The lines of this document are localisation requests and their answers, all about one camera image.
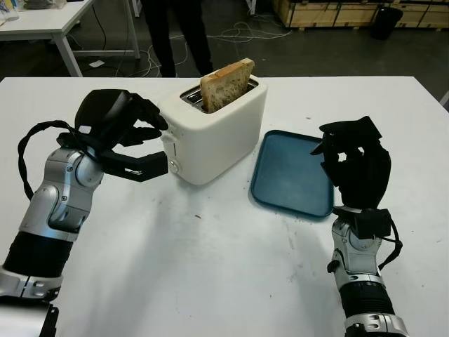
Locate black waste bin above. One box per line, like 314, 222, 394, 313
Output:
370, 6, 403, 40

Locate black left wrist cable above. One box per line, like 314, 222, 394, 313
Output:
17, 120, 85, 197

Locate blue plastic tray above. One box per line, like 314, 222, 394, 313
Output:
249, 129, 335, 220

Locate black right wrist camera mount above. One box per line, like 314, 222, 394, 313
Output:
333, 206, 392, 239

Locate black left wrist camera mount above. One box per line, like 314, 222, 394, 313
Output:
58, 132, 169, 183

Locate person in black trousers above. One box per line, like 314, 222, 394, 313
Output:
142, 0, 215, 78

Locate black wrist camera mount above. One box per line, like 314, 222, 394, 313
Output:
333, 206, 392, 239
58, 132, 169, 183

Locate white office desk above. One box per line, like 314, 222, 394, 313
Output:
0, 0, 141, 78

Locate stacked wooden crates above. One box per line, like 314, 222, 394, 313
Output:
275, 0, 449, 31

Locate brown bread slice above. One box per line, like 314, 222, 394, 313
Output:
200, 58, 256, 114

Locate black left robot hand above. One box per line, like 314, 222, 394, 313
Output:
75, 89, 169, 148

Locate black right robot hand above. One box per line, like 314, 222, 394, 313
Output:
310, 115, 392, 211

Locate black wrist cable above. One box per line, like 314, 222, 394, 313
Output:
17, 120, 85, 197
378, 217, 403, 271

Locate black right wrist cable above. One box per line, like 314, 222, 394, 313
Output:
378, 217, 403, 271

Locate white two-slot toaster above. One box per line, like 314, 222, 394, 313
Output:
157, 75, 269, 185

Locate white floor cable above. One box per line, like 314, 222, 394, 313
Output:
115, 21, 294, 78

